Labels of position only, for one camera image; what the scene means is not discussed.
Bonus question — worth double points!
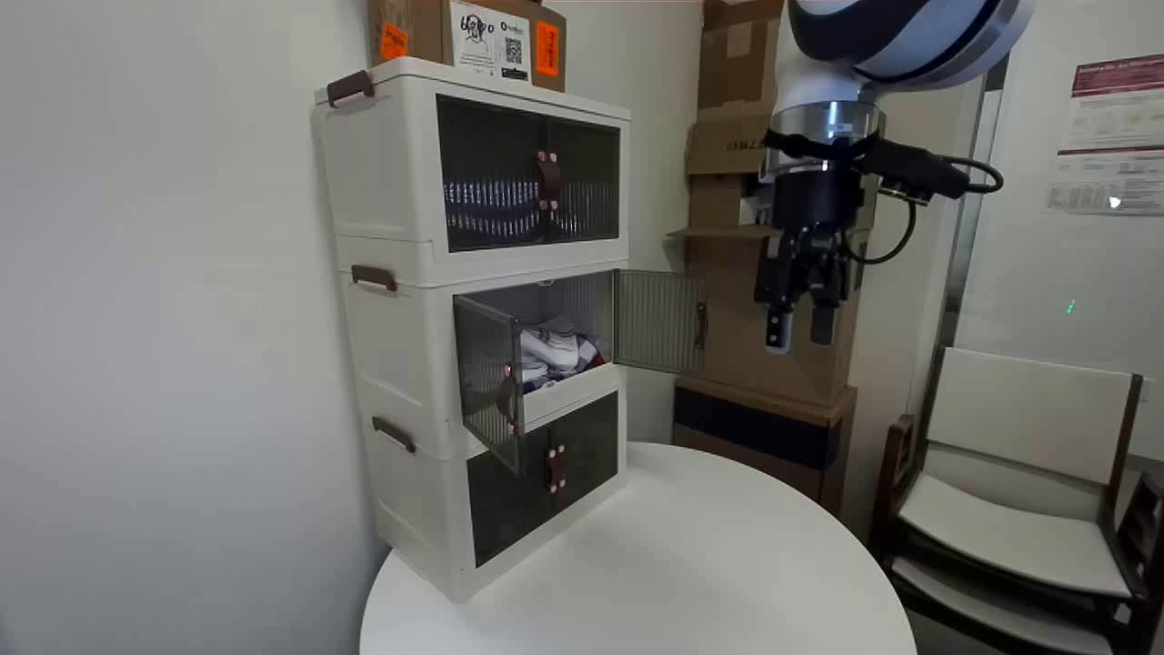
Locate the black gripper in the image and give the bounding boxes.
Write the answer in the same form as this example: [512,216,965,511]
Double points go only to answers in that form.
[753,145,866,358]

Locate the white checked towel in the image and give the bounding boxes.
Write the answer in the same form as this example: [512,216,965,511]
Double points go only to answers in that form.
[540,321,608,375]

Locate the large cardboard box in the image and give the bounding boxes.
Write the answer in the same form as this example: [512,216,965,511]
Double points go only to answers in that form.
[691,230,866,411]

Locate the clear tinted cabinet door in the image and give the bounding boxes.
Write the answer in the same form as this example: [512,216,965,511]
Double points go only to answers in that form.
[613,266,711,381]

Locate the flat wide cardboard box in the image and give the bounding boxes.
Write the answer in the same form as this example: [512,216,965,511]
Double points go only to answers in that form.
[685,105,820,183]

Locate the white patterned cloth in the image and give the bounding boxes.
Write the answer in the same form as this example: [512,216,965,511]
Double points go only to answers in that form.
[517,339,573,395]

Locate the tall taped cardboard box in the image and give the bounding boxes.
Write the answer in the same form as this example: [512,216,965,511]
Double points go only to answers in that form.
[699,0,794,112]

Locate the wooden chair with white cushions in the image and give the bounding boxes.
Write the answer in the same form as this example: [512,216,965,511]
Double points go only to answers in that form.
[868,344,1164,655]

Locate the dark framed cabinet door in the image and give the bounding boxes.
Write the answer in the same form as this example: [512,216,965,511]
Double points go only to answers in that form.
[452,292,526,477]

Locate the blue white striped cloth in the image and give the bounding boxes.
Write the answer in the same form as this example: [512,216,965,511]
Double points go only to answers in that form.
[443,179,546,240]

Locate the white three-tier storage cabinet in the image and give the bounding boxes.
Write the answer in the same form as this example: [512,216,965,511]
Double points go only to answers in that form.
[308,56,640,608]

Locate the cardboard box with orange stickers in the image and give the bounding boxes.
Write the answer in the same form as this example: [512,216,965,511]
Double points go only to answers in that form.
[365,0,573,94]

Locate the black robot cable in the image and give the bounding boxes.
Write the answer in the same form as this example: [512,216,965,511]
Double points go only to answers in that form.
[845,152,1008,271]

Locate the grey vertical door frame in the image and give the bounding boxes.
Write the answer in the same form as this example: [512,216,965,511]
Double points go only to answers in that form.
[936,60,1016,358]

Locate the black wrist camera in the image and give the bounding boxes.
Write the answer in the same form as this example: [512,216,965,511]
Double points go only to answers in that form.
[864,136,976,203]

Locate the wall poster with red header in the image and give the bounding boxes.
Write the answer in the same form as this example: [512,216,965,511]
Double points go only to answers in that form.
[1048,47,1164,224]

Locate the brown cabinet side handle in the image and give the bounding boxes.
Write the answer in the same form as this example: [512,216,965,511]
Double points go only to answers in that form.
[369,415,423,460]
[349,264,399,299]
[325,69,377,112]

